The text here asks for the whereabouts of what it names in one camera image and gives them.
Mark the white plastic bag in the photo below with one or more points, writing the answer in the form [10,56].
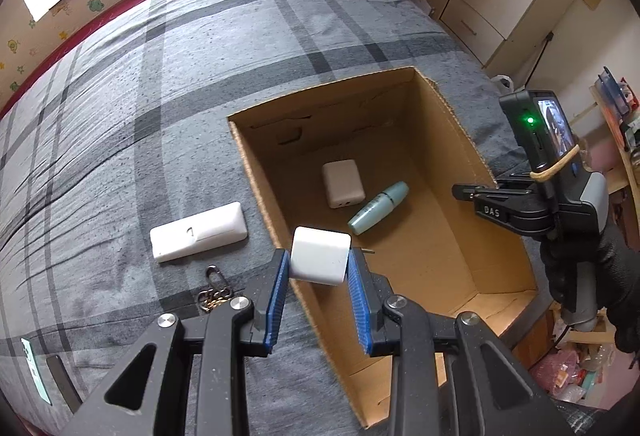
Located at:
[504,83]

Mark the brown cardboard box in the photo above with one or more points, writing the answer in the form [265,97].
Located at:
[440,241]

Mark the teal cosmetic tube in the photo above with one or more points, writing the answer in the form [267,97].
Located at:
[378,208]

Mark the wooden shelf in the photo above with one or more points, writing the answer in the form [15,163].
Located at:
[607,120]

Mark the white remote control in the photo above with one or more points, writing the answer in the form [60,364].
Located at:
[197,232]

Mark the black flat bar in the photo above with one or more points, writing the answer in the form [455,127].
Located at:
[64,383]

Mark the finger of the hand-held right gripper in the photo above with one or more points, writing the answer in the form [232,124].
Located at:
[515,188]
[520,216]

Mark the pink plastic packaging pile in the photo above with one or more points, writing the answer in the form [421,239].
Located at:
[565,366]

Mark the tan rubber band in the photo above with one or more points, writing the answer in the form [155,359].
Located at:
[562,164]

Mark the white power adapter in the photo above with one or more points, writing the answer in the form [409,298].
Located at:
[341,183]

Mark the white paper sheet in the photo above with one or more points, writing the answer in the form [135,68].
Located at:
[420,0]

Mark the grey plaid bed sheet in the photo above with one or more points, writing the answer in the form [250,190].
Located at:
[125,115]

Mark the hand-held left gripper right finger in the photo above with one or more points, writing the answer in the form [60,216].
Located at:
[359,311]

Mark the person's right hand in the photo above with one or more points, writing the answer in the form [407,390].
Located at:
[622,286]

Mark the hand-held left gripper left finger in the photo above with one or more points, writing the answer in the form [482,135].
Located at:
[276,301]

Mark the pale green card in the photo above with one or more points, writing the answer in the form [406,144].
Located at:
[35,371]

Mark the white cube charger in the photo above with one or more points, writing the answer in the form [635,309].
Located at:
[320,258]

